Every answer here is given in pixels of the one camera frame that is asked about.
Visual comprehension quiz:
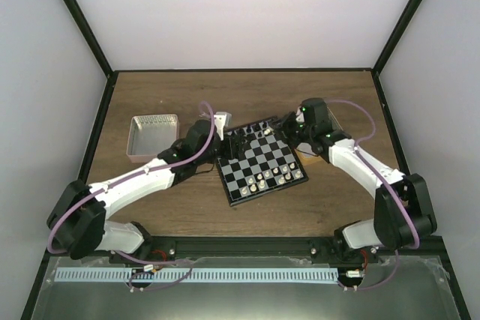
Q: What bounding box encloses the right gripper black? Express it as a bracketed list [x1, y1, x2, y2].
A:
[268, 112, 314, 150]

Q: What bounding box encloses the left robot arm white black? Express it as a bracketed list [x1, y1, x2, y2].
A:
[46, 115, 248, 263]

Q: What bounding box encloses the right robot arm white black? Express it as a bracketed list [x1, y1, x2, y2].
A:
[272, 98, 437, 262]

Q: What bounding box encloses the black white chess board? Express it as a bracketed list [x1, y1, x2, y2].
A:
[216, 116, 308, 207]

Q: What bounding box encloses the orange metal tin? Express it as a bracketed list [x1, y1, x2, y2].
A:
[294, 108, 344, 167]

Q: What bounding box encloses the pink metal tin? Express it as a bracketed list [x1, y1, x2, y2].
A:
[126, 114, 179, 163]

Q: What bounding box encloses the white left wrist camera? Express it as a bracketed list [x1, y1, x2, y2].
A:
[214, 112, 232, 141]

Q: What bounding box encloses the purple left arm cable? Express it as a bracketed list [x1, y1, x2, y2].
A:
[46, 100, 217, 295]

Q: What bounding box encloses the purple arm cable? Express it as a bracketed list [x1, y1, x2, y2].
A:
[324, 97, 421, 293]
[46, 100, 217, 295]

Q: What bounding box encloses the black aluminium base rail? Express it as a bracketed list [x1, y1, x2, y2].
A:
[48, 235, 443, 265]

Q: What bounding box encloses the black frame back rail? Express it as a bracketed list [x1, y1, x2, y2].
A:
[114, 67, 374, 73]

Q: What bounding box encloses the light blue slotted cable duct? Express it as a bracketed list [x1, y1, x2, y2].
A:
[54, 267, 338, 284]

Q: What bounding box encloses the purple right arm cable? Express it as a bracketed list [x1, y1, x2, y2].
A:
[324, 97, 421, 293]

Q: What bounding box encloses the black frame post right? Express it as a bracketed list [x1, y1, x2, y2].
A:
[372, 0, 423, 76]

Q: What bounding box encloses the black frame post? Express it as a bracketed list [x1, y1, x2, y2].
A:
[372, 0, 423, 76]
[62, 0, 113, 79]

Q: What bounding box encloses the black frame post left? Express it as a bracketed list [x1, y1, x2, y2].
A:
[62, 0, 113, 79]

